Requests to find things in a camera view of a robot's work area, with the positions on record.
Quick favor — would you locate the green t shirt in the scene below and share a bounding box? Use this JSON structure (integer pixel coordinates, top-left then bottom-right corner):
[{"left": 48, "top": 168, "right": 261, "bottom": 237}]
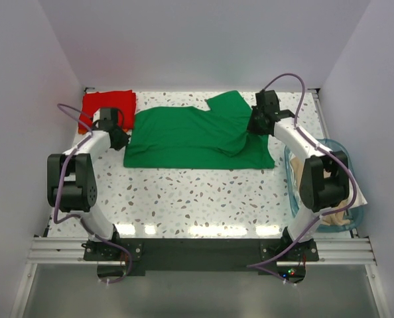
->
[{"left": 123, "top": 91, "right": 275, "bottom": 170}]

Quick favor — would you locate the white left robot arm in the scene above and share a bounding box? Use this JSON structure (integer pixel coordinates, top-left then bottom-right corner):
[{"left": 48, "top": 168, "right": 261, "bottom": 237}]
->
[{"left": 46, "top": 107, "right": 129, "bottom": 260}]

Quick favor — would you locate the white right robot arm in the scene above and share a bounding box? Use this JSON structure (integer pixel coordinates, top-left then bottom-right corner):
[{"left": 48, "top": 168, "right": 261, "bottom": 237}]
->
[{"left": 247, "top": 90, "right": 357, "bottom": 260}]

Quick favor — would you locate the folded red t shirt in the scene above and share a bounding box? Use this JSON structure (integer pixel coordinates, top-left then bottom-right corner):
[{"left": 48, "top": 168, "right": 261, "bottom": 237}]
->
[{"left": 80, "top": 90, "right": 137, "bottom": 131}]

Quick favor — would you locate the folded orange t shirt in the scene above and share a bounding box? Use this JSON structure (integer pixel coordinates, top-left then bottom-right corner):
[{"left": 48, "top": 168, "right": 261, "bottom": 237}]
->
[{"left": 78, "top": 127, "right": 131, "bottom": 134}]

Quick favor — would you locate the beige t shirt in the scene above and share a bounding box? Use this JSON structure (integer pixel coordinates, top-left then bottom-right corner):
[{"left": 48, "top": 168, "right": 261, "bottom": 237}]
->
[{"left": 290, "top": 156, "right": 350, "bottom": 227}]

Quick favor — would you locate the white t shirt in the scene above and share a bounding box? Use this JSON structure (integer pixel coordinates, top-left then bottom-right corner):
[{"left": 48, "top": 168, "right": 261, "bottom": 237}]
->
[{"left": 289, "top": 180, "right": 367, "bottom": 209}]

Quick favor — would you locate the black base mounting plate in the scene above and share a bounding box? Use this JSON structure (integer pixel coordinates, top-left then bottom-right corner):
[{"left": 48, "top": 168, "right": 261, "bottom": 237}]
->
[{"left": 82, "top": 237, "right": 320, "bottom": 283}]

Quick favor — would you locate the clear blue plastic bin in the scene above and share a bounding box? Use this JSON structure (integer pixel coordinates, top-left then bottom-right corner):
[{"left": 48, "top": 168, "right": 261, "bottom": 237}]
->
[{"left": 284, "top": 138, "right": 364, "bottom": 233}]

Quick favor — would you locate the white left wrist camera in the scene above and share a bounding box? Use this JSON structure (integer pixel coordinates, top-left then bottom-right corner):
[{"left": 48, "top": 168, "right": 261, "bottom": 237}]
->
[{"left": 92, "top": 109, "right": 101, "bottom": 124}]

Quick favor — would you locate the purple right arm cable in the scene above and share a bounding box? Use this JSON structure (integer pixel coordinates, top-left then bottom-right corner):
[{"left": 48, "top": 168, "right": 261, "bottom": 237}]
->
[{"left": 246, "top": 73, "right": 359, "bottom": 286}]

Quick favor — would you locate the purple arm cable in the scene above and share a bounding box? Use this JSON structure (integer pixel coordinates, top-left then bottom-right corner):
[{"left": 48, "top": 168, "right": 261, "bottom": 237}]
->
[
  {"left": 246, "top": 73, "right": 359, "bottom": 286},
  {"left": 52, "top": 103, "right": 133, "bottom": 286}
]

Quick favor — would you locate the aluminium frame rail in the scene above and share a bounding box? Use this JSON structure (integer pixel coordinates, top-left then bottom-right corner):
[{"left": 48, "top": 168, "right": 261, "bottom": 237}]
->
[{"left": 27, "top": 237, "right": 377, "bottom": 265}]

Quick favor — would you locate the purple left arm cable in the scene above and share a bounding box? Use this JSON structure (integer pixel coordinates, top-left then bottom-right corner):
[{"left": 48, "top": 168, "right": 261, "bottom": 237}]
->
[{"left": 52, "top": 103, "right": 133, "bottom": 286}]

